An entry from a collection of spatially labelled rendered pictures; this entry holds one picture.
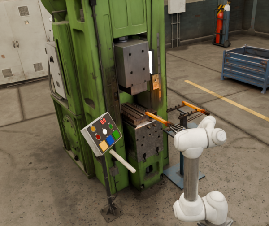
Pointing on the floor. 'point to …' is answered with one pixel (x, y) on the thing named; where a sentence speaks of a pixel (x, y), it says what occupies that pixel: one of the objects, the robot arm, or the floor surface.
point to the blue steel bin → (254, 66)
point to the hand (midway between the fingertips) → (170, 125)
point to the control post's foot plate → (106, 212)
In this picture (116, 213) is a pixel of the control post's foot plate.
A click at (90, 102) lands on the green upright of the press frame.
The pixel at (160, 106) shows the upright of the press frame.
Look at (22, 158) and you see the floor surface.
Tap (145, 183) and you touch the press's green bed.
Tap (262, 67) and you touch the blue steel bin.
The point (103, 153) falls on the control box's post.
